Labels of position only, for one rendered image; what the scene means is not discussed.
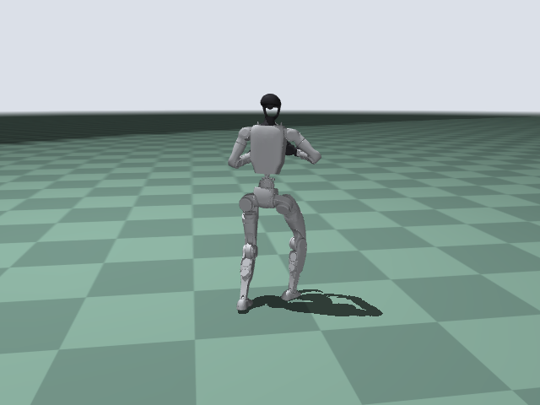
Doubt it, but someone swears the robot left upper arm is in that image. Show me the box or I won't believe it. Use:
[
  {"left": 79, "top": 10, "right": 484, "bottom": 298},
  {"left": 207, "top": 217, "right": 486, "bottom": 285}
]
[{"left": 228, "top": 127, "right": 252, "bottom": 169}]

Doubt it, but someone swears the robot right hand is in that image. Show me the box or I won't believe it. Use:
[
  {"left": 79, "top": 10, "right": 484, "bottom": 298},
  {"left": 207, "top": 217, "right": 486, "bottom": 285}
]
[{"left": 285, "top": 141, "right": 299, "bottom": 157}]

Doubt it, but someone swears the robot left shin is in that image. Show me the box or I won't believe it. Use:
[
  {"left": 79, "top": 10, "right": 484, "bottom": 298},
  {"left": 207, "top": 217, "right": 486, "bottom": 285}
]
[{"left": 240, "top": 245, "right": 255, "bottom": 300}]

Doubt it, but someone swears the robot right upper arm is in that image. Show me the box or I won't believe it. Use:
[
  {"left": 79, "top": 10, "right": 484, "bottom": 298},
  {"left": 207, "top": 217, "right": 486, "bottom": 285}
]
[{"left": 283, "top": 128, "right": 321, "bottom": 164}]

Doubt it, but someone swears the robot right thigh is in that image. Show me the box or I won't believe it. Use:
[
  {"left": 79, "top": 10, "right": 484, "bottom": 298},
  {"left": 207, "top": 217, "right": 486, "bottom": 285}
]
[{"left": 273, "top": 194, "right": 306, "bottom": 251}]

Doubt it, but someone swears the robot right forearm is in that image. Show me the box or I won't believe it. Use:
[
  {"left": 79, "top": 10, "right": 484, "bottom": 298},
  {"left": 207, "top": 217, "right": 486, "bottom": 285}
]
[{"left": 296, "top": 149, "right": 320, "bottom": 161}]

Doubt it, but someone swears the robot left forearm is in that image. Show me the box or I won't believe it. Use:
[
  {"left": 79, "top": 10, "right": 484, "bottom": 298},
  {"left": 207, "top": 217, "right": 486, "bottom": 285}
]
[{"left": 240, "top": 151, "right": 251, "bottom": 167}]

